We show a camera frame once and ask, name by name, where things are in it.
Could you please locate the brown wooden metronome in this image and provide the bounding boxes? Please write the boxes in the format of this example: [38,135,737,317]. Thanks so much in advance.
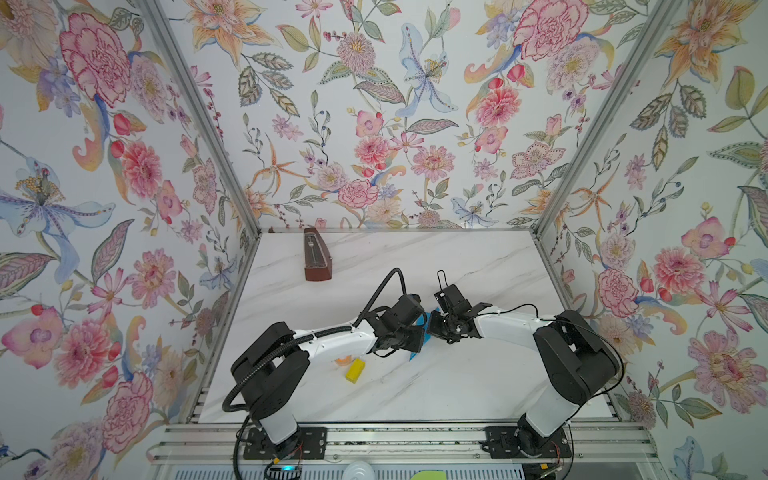
[303,227,333,282]

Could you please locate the blue square paper sheet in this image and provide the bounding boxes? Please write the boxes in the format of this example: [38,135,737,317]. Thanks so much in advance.
[409,312,431,360]

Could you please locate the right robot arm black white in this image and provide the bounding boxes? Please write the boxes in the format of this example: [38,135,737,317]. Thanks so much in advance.
[428,284,623,455]

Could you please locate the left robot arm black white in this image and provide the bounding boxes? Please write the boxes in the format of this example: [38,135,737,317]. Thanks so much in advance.
[221,293,425,446]

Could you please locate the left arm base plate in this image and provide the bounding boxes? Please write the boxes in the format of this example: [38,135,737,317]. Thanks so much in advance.
[242,427,328,461]

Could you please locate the white round object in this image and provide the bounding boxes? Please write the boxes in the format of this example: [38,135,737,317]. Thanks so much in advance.
[342,460,376,480]

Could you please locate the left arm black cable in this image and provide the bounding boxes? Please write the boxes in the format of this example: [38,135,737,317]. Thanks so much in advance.
[353,267,409,328]

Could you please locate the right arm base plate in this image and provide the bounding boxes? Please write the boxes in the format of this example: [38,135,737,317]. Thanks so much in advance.
[481,426,573,460]

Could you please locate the green object at edge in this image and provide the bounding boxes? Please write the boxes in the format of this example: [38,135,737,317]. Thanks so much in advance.
[410,470,447,480]

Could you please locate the aluminium front rail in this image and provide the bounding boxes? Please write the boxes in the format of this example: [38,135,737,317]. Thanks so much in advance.
[148,421,658,466]

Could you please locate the yellow block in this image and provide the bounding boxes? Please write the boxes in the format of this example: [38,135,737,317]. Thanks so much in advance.
[345,359,366,384]

